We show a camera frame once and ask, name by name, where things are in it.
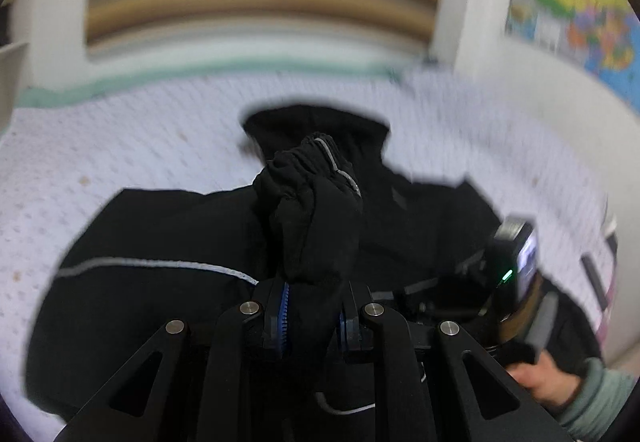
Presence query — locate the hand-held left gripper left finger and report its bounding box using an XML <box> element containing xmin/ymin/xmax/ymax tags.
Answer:
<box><xmin>52</xmin><ymin>279</ymin><xmax>293</xmax><ymax>442</ymax></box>

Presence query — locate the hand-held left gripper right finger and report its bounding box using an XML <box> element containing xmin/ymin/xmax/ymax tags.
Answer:
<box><xmin>337</xmin><ymin>279</ymin><xmax>576</xmax><ymax>442</ymax></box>

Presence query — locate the black jacket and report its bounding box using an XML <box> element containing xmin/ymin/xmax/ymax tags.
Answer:
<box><xmin>25</xmin><ymin>106</ymin><xmax>603</xmax><ymax>442</ymax></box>

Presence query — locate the person's right forearm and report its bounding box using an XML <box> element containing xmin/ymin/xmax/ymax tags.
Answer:
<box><xmin>554</xmin><ymin>356</ymin><xmax>637</xmax><ymax>441</ymax></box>

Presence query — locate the person's right hand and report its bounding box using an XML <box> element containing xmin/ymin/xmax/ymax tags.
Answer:
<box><xmin>514</xmin><ymin>351</ymin><xmax>585</xmax><ymax>412</ymax></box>

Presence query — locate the white floral quilted blanket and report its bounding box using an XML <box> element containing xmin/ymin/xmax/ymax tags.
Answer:
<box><xmin>0</xmin><ymin>70</ymin><xmax>623</xmax><ymax>442</ymax></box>

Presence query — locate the teal bed sheet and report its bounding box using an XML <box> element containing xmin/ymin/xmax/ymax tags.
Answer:
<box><xmin>20</xmin><ymin>61</ymin><xmax>403</xmax><ymax>107</ymax></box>

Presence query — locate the white bookshelf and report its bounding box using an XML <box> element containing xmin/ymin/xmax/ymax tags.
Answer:
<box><xmin>0</xmin><ymin>40</ymin><xmax>29</xmax><ymax>133</ymax></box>

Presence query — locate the colourful map wall poster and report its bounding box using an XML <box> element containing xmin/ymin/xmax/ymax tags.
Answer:
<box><xmin>504</xmin><ymin>0</ymin><xmax>640</xmax><ymax>114</ymax></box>

